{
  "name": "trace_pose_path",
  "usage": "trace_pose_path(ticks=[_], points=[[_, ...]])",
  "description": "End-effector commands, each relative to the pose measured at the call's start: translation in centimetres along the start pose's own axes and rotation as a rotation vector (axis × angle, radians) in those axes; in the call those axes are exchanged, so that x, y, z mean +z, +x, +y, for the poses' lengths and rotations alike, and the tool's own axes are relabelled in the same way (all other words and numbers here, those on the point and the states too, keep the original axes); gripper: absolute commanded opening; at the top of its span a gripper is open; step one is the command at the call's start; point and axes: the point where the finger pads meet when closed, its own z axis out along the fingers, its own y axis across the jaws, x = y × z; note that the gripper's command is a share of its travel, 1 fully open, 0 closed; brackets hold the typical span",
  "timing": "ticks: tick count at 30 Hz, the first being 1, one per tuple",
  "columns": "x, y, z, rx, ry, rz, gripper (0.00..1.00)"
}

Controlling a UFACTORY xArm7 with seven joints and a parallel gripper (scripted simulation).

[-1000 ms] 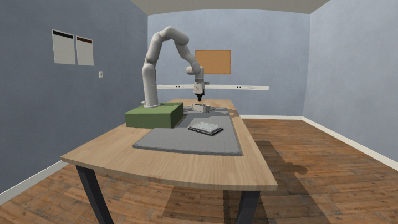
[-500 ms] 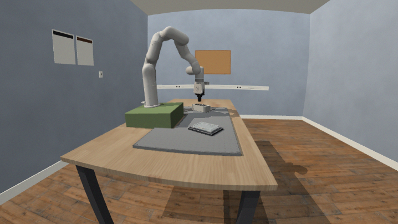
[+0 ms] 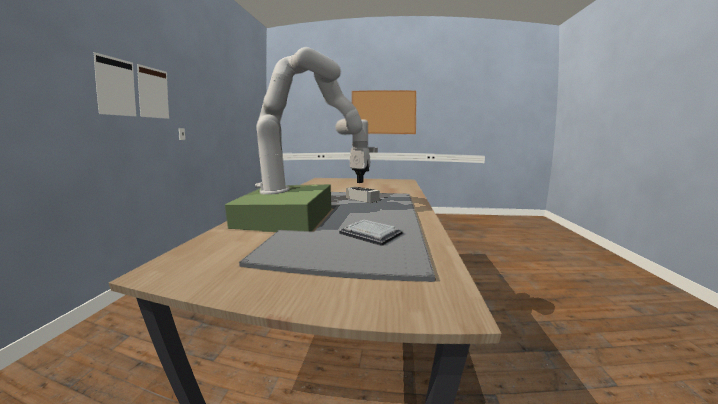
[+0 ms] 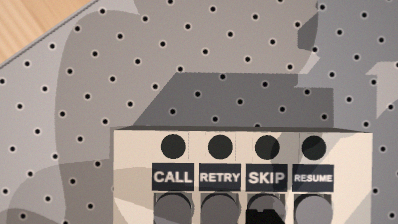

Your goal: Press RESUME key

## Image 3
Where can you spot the white operator panel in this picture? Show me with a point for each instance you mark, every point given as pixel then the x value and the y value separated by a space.
pixel 363 194

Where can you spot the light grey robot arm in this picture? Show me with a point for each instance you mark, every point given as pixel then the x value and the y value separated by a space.
pixel 269 127

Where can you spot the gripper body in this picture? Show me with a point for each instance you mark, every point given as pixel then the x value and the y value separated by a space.
pixel 359 158

